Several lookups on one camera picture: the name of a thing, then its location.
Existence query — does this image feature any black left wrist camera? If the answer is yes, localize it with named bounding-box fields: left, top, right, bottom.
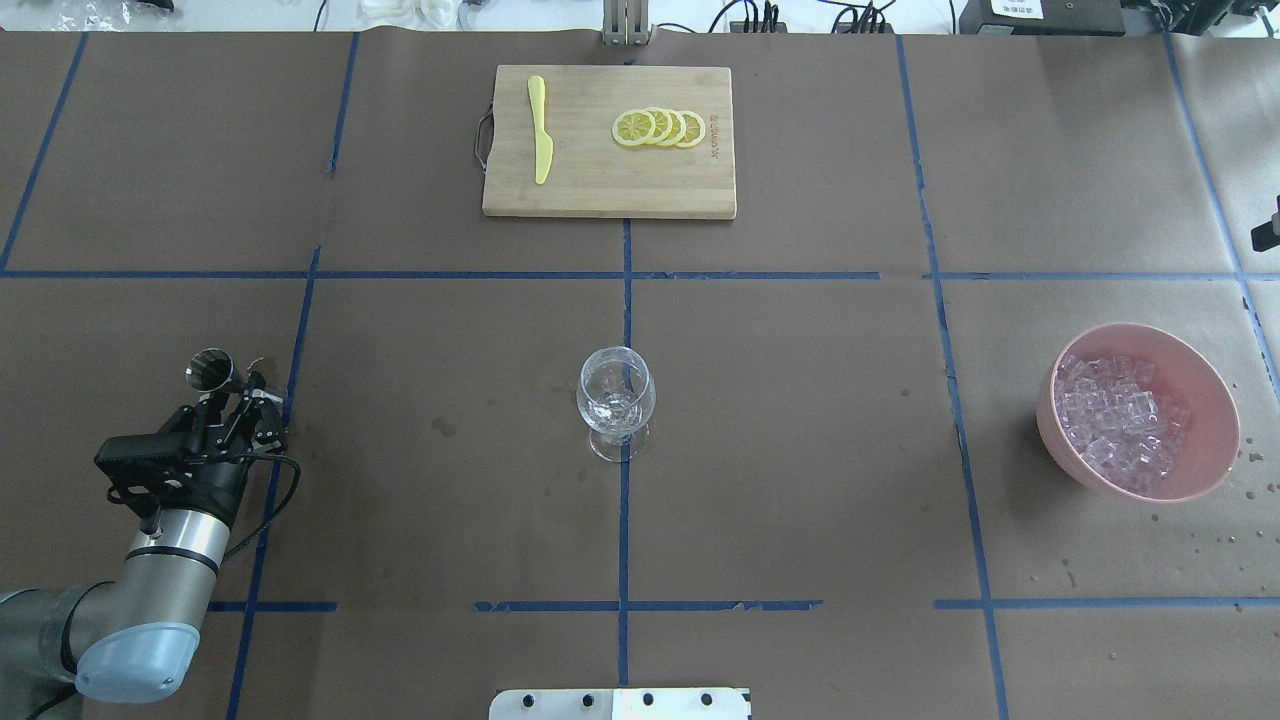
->
left=93, top=432, right=205, bottom=505

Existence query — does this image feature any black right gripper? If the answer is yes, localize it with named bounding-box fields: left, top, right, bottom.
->
left=1251, top=196, right=1280, bottom=252

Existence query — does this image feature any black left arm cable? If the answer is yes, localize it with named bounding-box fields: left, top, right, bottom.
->
left=220, top=452, right=303, bottom=561

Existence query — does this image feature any metal camera stand post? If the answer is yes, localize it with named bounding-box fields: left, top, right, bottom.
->
left=602, top=0, right=653, bottom=47

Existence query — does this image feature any steel cocktail jigger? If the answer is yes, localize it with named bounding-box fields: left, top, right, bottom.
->
left=186, top=348, right=266, bottom=396

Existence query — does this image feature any bamboo cutting board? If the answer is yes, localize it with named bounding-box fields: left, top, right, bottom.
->
left=483, top=64, right=739, bottom=222

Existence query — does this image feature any pile of ice cubes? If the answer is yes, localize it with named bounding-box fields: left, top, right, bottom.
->
left=1053, top=354, right=1193, bottom=497

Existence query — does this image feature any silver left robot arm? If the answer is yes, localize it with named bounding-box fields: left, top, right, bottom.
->
left=3, top=363, right=297, bottom=719

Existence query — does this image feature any lemon slice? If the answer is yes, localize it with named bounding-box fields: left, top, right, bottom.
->
left=611, top=109, right=658, bottom=147
left=643, top=108, right=675, bottom=146
left=655, top=108, right=687, bottom=147
left=675, top=110, right=707, bottom=149

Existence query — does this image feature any yellow plastic knife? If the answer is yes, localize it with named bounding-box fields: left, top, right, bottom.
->
left=527, top=76, right=554, bottom=184

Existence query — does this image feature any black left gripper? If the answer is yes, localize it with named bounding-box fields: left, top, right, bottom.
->
left=150, top=372, right=288, bottom=521

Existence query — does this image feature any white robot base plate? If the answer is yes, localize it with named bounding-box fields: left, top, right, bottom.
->
left=488, top=687, right=753, bottom=719

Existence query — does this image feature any black power strip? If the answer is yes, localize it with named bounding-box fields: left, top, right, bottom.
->
left=717, top=1, right=788, bottom=35

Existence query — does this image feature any pink bowl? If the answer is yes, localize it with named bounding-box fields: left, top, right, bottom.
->
left=1036, top=322, right=1242, bottom=503

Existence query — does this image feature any clear wine glass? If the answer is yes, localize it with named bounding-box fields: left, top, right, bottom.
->
left=576, top=346, right=657, bottom=462

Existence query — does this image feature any black equipment box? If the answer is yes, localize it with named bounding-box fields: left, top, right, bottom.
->
left=957, top=0, right=1125, bottom=37

